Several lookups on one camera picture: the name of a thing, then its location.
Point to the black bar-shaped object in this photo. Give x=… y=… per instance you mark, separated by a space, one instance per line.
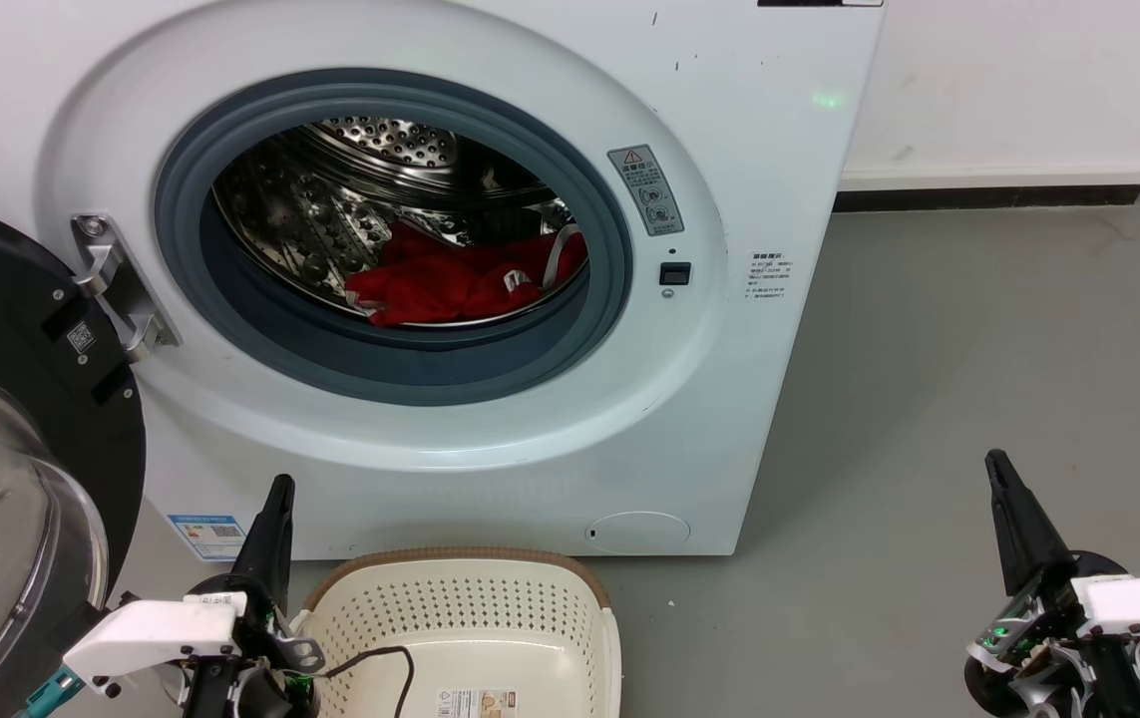
x=819 y=2

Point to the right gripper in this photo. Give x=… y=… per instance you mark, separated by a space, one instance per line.
x=1038 y=668

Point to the grey rubber door gasket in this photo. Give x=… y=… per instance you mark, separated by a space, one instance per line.
x=380 y=371

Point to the round white filter cover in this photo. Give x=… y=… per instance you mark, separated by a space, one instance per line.
x=637 y=533

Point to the metal door hinge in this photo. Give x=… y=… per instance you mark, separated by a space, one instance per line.
x=116 y=284

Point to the teal clip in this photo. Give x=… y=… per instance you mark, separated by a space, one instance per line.
x=49 y=695

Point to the blue energy label sticker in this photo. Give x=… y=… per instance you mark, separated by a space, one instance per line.
x=207 y=536

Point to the stainless steel washing machine drum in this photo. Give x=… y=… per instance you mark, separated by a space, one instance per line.
x=305 y=214

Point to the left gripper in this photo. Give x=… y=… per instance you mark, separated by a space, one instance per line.
x=250 y=688

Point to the cream perforated laundry basket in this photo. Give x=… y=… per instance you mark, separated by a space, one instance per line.
x=490 y=638

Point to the red garment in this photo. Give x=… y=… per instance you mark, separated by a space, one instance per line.
x=450 y=286

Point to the small printed text sticker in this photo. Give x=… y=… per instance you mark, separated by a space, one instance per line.
x=769 y=275

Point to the white front-load washing machine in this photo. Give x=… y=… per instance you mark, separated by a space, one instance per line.
x=729 y=419

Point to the grey warning sticker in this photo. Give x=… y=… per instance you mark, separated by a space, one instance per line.
x=645 y=189

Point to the white wall baseboard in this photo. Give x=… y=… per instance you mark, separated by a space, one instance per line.
x=998 y=176

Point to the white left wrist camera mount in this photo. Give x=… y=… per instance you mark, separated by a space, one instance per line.
x=156 y=633

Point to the black door latch socket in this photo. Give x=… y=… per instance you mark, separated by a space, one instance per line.
x=674 y=273

